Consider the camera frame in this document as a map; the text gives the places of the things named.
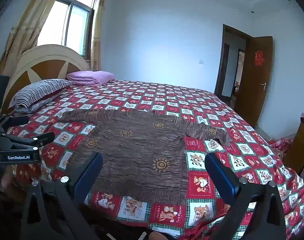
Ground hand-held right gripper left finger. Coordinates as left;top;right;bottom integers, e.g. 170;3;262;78
22;152;104;240

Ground red checked cloth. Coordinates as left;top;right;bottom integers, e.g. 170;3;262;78
268;137;292;158

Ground window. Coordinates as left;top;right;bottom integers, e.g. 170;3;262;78
37;0;97;60

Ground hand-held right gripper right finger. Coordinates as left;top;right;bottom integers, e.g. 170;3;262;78
204;152;287;240

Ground brown patterned sweater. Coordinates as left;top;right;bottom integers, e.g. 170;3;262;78
60;109;231;203

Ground red paper door decoration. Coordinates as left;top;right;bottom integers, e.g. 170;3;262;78
253;51;265;64

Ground yellow patterned curtain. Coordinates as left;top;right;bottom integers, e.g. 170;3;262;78
0;0;68;75
90;0;109;72

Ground wooden cabinet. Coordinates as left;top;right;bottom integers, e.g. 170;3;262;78
282;116;304;175

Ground brown wooden door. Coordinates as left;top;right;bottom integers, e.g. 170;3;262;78
234;36;273;128

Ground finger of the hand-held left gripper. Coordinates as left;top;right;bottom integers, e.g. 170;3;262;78
0;115;31;130
1;131;56;150

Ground folded pink blanket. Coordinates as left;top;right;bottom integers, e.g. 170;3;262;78
66;70;115;85

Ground striped pillow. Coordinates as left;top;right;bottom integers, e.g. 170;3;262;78
8;79;74;113

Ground red patterned bed sheet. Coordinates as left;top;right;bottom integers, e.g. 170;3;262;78
2;80;304;240

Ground brown door frame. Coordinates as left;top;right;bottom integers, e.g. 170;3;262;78
214;24;253;103

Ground cream and brown headboard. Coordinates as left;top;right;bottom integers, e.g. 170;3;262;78
1;44;91;115

